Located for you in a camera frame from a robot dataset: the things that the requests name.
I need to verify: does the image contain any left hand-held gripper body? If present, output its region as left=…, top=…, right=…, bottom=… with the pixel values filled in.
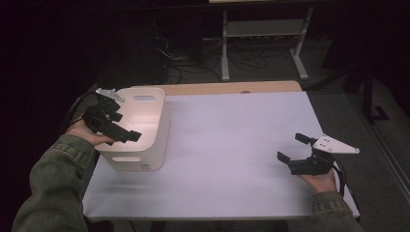
left=81, top=87, right=130, bottom=138

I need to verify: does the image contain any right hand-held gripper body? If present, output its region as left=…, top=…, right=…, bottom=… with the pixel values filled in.
left=287, top=133, right=361, bottom=177

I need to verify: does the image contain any white plastic bin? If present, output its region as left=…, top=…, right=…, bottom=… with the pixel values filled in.
left=95, top=86, right=171, bottom=172

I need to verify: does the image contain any person's right hand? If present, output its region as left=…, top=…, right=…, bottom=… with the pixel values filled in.
left=298, top=167, right=339, bottom=195

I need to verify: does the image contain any person's left hand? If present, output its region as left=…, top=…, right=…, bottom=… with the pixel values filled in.
left=66, top=120, right=114, bottom=147

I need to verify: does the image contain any dark metal stand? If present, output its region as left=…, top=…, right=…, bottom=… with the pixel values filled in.
left=307, top=62, right=392, bottom=125

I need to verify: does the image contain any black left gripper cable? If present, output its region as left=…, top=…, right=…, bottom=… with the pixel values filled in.
left=63, top=91, right=99, bottom=131

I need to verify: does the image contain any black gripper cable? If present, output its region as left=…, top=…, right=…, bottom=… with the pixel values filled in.
left=63, top=91, right=99, bottom=131
left=332, top=159, right=348, bottom=198

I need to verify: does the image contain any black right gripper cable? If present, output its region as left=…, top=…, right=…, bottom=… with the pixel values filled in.
left=332, top=159, right=348, bottom=198

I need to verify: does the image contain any tangle of black floor cables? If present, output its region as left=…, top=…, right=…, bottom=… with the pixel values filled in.
left=154, top=30, right=270, bottom=85

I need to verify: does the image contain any white metal frame desk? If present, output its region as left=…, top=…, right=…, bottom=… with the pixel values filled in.
left=220, top=5, right=315, bottom=82

